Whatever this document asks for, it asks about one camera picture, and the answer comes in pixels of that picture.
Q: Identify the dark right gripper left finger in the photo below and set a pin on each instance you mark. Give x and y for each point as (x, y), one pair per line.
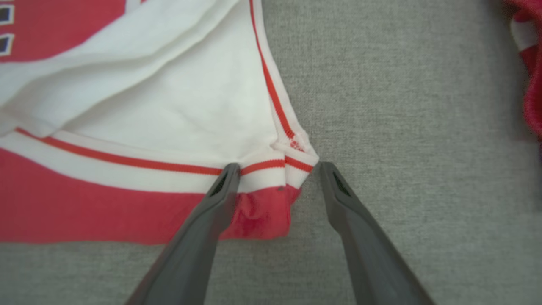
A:
(194, 245)

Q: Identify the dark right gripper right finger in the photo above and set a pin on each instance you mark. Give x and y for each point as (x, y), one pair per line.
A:
(368, 254)

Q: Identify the red Bulls 23 jersey garment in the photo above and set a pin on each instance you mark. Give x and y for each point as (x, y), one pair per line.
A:
(169, 97)

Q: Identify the red garment stack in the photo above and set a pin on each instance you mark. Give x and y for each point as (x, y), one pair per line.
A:
(531, 63)

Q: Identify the grey fabric sofa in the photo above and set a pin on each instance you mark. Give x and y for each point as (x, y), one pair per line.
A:
(423, 148)

